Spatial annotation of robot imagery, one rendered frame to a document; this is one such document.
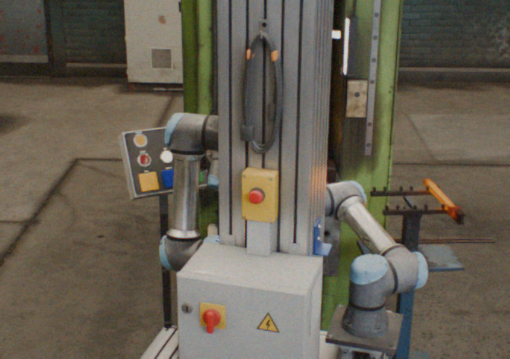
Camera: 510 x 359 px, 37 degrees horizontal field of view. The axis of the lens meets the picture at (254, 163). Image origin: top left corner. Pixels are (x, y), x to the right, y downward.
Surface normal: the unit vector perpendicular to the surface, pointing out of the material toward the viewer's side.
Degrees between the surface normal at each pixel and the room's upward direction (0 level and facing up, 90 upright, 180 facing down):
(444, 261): 0
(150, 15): 90
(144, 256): 0
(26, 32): 90
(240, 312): 90
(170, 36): 90
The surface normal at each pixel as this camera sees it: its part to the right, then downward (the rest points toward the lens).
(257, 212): -0.28, 0.32
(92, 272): 0.00, -0.94
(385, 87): 0.02, 0.33
